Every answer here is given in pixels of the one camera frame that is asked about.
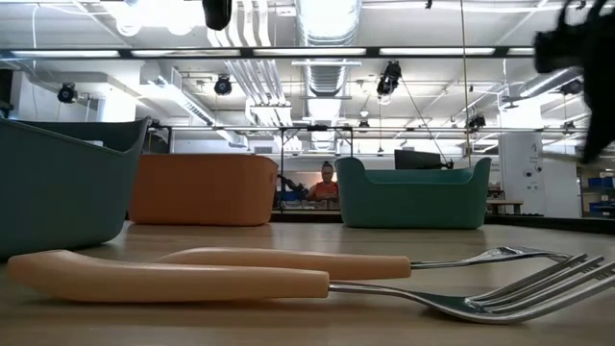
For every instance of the neighbouring station robot arm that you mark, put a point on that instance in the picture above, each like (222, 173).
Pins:
(293, 185)

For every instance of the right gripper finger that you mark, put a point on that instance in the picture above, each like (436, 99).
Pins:
(600, 110)

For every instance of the wooden bench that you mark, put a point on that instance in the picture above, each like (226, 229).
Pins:
(504, 203)

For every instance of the blue storage bin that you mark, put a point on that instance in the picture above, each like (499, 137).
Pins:
(603, 208)
(601, 182)

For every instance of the black metal station frame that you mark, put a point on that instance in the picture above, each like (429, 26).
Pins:
(317, 128)

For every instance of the white pipe bundle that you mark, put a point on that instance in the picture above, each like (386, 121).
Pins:
(259, 81)

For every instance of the black round camera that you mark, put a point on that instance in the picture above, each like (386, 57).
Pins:
(475, 121)
(572, 87)
(223, 86)
(67, 93)
(388, 79)

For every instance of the orange plastic bin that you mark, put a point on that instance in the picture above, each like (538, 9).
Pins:
(202, 190)

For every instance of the dark teal plastic bin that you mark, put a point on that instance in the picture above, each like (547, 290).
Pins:
(57, 192)

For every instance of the black table frame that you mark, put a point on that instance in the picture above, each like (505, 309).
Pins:
(552, 222)

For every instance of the white square column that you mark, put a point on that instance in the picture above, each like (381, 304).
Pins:
(521, 182)

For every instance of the metal storage shelf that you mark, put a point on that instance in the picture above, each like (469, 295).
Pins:
(596, 168)

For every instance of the black monitor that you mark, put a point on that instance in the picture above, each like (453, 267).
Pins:
(415, 160)

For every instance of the blue crate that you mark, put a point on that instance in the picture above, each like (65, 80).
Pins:
(288, 196)

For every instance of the black beam with light strips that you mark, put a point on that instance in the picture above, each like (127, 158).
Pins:
(246, 53)

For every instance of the green plastic bin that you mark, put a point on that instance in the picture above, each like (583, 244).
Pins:
(408, 206)

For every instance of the person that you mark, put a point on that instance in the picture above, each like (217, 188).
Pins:
(327, 190)

